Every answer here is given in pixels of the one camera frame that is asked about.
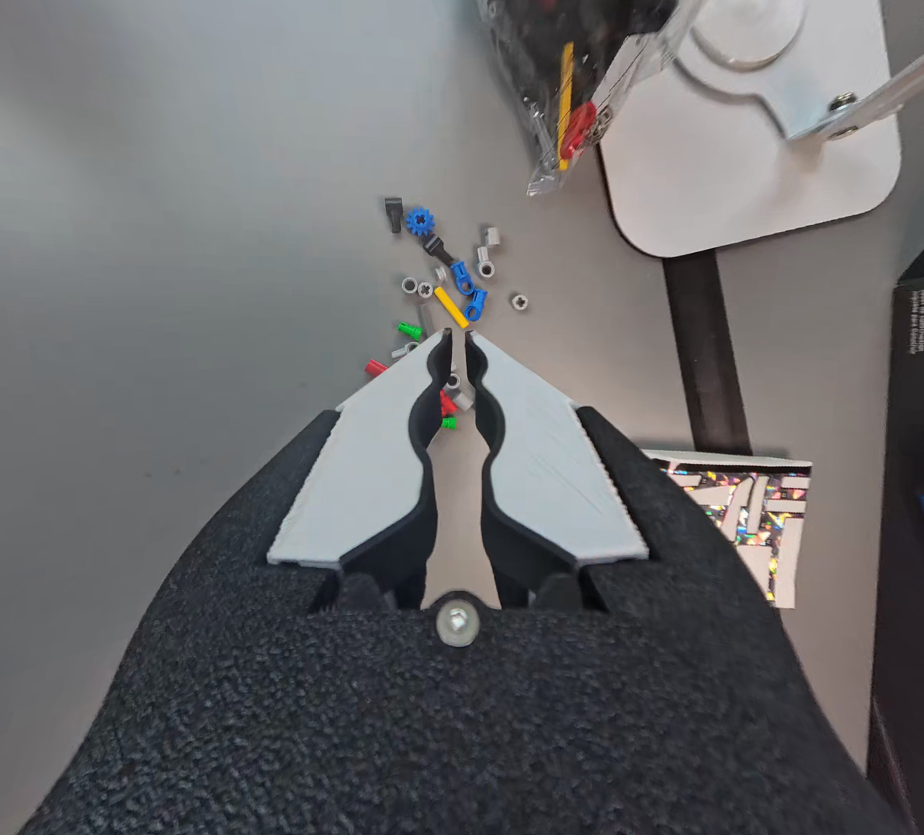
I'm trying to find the pile of small mixed pieces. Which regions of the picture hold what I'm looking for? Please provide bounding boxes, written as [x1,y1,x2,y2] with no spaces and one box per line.
[363,194,531,433]

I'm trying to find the holographic sticker card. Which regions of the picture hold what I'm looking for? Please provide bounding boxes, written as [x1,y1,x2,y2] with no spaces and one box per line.
[641,449,814,611]

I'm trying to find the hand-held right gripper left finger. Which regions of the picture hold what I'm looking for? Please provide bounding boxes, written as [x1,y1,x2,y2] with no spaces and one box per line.
[267,328,454,611]

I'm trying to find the silver stand bracket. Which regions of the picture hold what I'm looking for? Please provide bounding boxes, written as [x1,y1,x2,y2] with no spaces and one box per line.
[675,0,924,143]

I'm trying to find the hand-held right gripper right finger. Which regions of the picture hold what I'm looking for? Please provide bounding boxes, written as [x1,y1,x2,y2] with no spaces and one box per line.
[465,330,650,611]

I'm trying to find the grey desk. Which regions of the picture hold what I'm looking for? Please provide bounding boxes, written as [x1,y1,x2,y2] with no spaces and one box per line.
[0,0,924,835]

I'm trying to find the white monitor stand base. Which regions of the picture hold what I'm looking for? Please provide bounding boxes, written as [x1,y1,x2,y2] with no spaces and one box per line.
[598,0,903,260]

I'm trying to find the black box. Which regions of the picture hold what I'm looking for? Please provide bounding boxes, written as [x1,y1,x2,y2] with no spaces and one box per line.
[866,268,924,800]

